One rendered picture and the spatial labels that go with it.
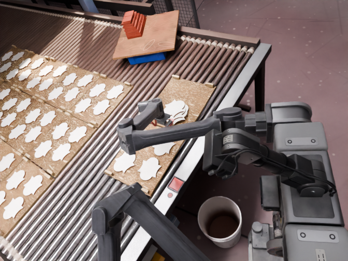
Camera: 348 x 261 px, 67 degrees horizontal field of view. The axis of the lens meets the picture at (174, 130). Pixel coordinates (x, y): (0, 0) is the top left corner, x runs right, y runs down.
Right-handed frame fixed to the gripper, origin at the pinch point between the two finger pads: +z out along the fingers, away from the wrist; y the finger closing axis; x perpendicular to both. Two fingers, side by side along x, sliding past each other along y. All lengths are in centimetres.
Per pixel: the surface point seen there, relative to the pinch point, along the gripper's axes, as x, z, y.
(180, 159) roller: -5.8, 14.9, 13.8
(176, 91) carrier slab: 37.3, 5.8, -14.1
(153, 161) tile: -14.8, 14.0, 0.7
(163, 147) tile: -4.4, 12.0, 1.8
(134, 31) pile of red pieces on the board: 69, -14, -71
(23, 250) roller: -88, 33, -40
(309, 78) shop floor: 179, 71, 52
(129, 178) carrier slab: -29.0, 18.2, -6.7
